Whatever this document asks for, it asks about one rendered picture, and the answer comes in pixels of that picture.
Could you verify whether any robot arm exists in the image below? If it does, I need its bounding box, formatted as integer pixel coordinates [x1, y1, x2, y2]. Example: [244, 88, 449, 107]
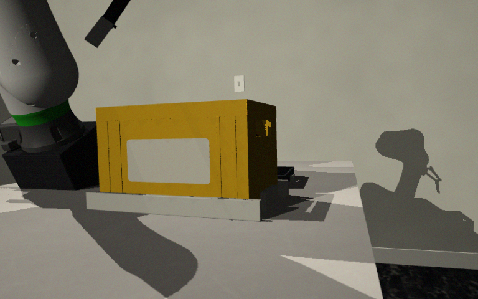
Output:
[0, 0, 85, 153]

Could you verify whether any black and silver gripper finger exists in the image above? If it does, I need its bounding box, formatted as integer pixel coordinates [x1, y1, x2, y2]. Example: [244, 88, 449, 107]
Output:
[84, 0, 130, 48]

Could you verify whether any grey flat rail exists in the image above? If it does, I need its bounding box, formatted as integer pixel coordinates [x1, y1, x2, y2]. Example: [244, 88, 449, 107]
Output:
[86, 179, 289, 221]

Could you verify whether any yellow wooden crate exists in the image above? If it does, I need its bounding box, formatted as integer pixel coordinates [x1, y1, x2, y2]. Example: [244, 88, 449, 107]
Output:
[98, 99, 278, 199]

